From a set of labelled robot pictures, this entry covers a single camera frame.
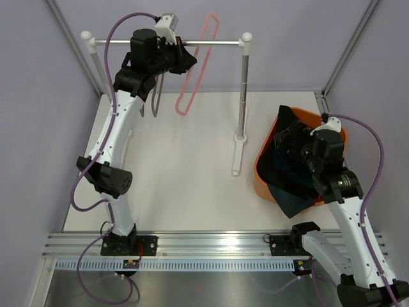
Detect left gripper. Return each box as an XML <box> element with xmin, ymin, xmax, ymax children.
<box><xmin>147</xmin><ymin>36</ymin><xmax>196</xmax><ymax>77</ymax></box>

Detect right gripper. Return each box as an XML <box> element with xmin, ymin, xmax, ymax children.
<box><xmin>274</xmin><ymin>120</ymin><xmax>322</xmax><ymax>173</ymax></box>

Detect black shorts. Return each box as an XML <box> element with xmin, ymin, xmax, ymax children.
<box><xmin>253</xmin><ymin>105</ymin><xmax>318</xmax><ymax>201</ymax></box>

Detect navy blue shorts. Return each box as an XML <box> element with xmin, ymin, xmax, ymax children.
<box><xmin>273</xmin><ymin>148</ymin><xmax>315</xmax><ymax>194</ymax></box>

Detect pink clothes hanger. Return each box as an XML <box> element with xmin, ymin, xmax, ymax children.
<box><xmin>175</xmin><ymin>12</ymin><xmax>220</xmax><ymax>116</ymax></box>

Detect dark teal shorts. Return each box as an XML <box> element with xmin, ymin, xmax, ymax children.
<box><xmin>268</xmin><ymin>184</ymin><xmax>318</xmax><ymax>219</ymax></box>

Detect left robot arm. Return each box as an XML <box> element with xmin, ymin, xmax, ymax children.
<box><xmin>77</xmin><ymin>29</ymin><xmax>197</xmax><ymax>256</ymax></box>

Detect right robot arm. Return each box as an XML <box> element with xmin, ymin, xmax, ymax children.
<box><xmin>274</xmin><ymin>117</ymin><xmax>408</xmax><ymax>306</ymax></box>

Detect orange plastic laundry basket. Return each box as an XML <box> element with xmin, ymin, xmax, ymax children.
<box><xmin>254</xmin><ymin>105</ymin><xmax>357</xmax><ymax>217</ymax></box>

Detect metal clothes rack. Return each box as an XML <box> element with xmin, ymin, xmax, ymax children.
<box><xmin>81</xmin><ymin>31</ymin><xmax>252</xmax><ymax>176</ymax></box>

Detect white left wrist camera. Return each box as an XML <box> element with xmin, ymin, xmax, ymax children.
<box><xmin>154</xmin><ymin>13</ymin><xmax>178</xmax><ymax>45</ymax></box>

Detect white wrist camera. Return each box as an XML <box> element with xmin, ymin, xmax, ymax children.
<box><xmin>154</xmin><ymin>13</ymin><xmax>178</xmax><ymax>45</ymax></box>
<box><xmin>310</xmin><ymin>113</ymin><xmax>342</xmax><ymax>136</ymax></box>

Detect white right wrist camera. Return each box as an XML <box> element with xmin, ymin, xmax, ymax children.
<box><xmin>310</xmin><ymin>113</ymin><xmax>342</xmax><ymax>136</ymax></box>

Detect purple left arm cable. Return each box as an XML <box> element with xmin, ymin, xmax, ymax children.
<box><xmin>70</xmin><ymin>12</ymin><xmax>159</xmax><ymax>231</ymax></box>

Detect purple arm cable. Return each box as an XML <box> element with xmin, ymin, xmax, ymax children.
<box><xmin>338</xmin><ymin>114</ymin><xmax>400</xmax><ymax>307</ymax></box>
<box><xmin>70</xmin><ymin>12</ymin><xmax>159</xmax><ymax>231</ymax></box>

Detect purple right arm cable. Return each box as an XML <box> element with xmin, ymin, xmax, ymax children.
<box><xmin>338</xmin><ymin>114</ymin><xmax>400</xmax><ymax>307</ymax></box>

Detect purple right floor cable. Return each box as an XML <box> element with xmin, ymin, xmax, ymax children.
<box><xmin>249</xmin><ymin>258</ymin><xmax>336</xmax><ymax>297</ymax></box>

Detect purple floor cable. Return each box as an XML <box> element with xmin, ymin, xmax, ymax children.
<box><xmin>249</xmin><ymin>258</ymin><xmax>336</xmax><ymax>297</ymax></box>
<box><xmin>76</xmin><ymin>236</ymin><xmax>137</xmax><ymax>304</ymax></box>

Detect aluminium mounting rail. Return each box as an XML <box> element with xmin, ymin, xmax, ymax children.
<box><xmin>41</xmin><ymin>232</ymin><xmax>389</xmax><ymax>258</ymax></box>

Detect purple left floor cable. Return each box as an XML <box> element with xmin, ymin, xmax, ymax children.
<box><xmin>76</xmin><ymin>236</ymin><xmax>137</xmax><ymax>304</ymax></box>

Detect white slotted cable duct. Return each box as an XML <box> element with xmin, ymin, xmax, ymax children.
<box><xmin>56</xmin><ymin>258</ymin><xmax>295</xmax><ymax>272</ymax></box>

